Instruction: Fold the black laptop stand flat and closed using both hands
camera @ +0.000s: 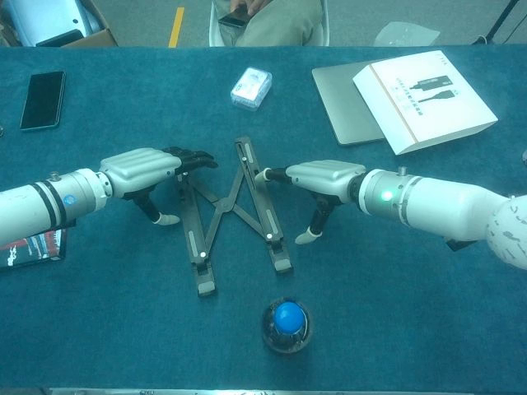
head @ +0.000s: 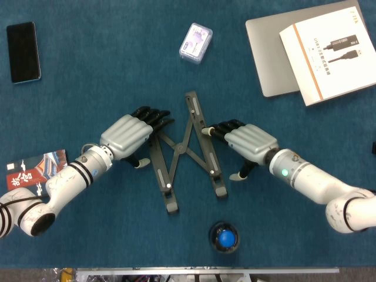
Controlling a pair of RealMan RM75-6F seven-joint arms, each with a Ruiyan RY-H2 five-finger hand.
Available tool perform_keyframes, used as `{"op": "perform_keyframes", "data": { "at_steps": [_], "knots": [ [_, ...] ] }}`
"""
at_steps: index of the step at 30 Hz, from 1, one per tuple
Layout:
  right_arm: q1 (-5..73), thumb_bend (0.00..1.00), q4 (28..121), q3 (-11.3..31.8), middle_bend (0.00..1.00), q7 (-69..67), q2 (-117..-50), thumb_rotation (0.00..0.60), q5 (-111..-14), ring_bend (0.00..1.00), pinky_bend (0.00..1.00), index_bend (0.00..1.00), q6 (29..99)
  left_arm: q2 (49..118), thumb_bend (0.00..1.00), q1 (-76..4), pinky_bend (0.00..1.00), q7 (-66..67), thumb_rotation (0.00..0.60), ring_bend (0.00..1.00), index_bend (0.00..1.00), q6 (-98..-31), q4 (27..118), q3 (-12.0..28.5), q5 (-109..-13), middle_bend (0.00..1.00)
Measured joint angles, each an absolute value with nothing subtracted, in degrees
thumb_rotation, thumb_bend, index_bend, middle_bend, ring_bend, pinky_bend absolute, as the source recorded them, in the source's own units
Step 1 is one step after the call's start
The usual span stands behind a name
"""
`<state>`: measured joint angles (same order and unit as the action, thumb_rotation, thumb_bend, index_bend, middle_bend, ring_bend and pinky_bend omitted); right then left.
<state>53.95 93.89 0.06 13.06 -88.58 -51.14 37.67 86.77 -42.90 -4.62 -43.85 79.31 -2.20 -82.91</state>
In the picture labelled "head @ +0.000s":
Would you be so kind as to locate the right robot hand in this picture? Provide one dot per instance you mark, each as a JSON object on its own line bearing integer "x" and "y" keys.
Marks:
{"x": 252, "y": 141}

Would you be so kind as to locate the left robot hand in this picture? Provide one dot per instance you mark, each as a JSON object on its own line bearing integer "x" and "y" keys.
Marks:
{"x": 126, "y": 135}

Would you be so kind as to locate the black folding laptop stand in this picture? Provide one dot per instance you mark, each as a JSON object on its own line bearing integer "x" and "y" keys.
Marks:
{"x": 179, "y": 147}

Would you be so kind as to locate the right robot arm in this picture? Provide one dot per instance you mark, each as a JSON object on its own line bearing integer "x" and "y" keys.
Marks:
{"x": 311, "y": 182}

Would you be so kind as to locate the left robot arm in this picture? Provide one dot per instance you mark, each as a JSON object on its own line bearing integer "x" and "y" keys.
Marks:
{"x": 67, "y": 182}

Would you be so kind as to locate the silver closed laptop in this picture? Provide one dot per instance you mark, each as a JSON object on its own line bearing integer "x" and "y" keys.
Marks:
{"x": 267, "y": 58}

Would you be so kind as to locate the teal table cloth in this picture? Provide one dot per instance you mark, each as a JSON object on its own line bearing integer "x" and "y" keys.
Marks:
{"x": 88, "y": 58}

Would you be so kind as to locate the dark bottle with blue cap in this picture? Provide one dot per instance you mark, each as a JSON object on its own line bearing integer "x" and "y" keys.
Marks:
{"x": 224, "y": 238}

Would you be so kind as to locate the red illustrated book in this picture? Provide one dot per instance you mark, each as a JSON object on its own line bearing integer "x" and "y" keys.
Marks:
{"x": 29, "y": 173}

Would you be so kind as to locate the small clear plastic case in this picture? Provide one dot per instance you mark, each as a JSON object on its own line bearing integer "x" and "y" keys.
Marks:
{"x": 195, "y": 44}

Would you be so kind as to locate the small black device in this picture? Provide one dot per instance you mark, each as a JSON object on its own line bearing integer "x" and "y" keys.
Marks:
{"x": 374, "y": 147}

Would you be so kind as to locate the black smartphone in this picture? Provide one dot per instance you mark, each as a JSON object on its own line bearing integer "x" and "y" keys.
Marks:
{"x": 23, "y": 53}

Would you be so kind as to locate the crinkled clear plastic wrap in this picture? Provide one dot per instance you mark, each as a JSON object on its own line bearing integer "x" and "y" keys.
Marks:
{"x": 53, "y": 274}

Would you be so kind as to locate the aluminium frame rail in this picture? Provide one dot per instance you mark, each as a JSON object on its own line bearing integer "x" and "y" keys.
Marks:
{"x": 205, "y": 270}

